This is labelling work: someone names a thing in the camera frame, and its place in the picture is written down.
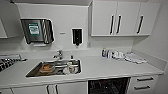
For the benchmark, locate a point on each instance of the stainless steel dishwasher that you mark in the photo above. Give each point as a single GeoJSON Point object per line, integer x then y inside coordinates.
{"type": "Point", "coordinates": [108, 86]}

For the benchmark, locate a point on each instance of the chrome sink sprayer knob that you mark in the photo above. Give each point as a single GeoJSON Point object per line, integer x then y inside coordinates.
{"type": "Point", "coordinates": [71, 57]}

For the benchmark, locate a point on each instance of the blue labelled bottle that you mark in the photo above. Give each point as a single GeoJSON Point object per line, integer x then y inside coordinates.
{"type": "Point", "coordinates": [103, 52]}

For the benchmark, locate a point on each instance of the white plate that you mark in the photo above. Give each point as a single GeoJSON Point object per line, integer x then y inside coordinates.
{"type": "Point", "coordinates": [77, 70]}

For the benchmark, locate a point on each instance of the white printed cup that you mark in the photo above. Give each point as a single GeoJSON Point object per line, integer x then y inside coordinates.
{"type": "Point", "coordinates": [70, 67]}

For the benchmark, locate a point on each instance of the chrome sink faucet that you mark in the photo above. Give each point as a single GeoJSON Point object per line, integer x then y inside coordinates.
{"type": "Point", "coordinates": [59, 54]}

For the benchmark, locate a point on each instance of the orange bowl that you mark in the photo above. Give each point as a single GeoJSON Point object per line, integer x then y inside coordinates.
{"type": "Point", "coordinates": [46, 68]}

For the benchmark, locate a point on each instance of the white sink base cabinet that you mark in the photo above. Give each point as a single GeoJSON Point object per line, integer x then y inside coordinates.
{"type": "Point", "coordinates": [70, 89]}

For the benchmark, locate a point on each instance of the steel paper towel dispenser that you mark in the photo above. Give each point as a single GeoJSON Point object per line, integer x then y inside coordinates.
{"type": "Point", "coordinates": [36, 31]}

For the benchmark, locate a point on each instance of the white folded towel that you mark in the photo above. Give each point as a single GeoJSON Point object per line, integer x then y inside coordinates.
{"type": "Point", "coordinates": [135, 59]}

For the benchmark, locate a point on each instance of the stainless steel sink basin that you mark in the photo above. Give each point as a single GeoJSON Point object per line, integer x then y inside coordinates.
{"type": "Point", "coordinates": [33, 71]}

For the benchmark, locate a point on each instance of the white narrow drawer unit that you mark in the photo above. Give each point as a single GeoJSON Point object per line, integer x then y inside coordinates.
{"type": "Point", "coordinates": [143, 85]}

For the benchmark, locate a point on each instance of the dish drying rack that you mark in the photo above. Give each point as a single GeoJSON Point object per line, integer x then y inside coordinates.
{"type": "Point", "coordinates": [8, 61]}

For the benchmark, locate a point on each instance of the black wall soap dispenser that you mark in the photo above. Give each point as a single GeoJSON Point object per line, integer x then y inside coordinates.
{"type": "Point", "coordinates": [77, 36]}

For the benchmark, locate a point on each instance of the small wall label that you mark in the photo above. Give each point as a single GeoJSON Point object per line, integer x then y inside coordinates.
{"type": "Point", "coordinates": [62, 32]}

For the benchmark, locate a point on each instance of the white three-door wall cabinet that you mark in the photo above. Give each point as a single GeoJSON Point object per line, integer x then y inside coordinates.
{"type": "Point", "coordinates": [126, 18]}

